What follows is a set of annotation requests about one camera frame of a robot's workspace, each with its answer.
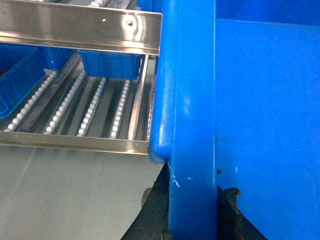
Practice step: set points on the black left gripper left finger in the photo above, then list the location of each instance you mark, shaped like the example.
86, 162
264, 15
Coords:
152, 218

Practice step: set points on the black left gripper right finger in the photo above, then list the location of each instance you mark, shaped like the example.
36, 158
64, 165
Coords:
231, 223

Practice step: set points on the large blue plastic crate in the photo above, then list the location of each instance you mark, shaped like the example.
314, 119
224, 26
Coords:
237, 105

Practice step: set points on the lower steel roller shelf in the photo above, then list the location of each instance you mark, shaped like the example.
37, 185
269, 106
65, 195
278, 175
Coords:
70, 110

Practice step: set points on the blue crate on shelf rear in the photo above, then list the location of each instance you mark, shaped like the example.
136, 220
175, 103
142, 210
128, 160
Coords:
110, 65

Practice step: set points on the blue crate on shelf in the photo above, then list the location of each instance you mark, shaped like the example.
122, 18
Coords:
22, 67
110, 65

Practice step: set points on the blue crate on shelf left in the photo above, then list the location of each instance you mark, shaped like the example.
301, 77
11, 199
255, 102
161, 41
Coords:
22, 67

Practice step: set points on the upper steel shelf rail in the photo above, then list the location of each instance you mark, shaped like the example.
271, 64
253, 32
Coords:
80, 27

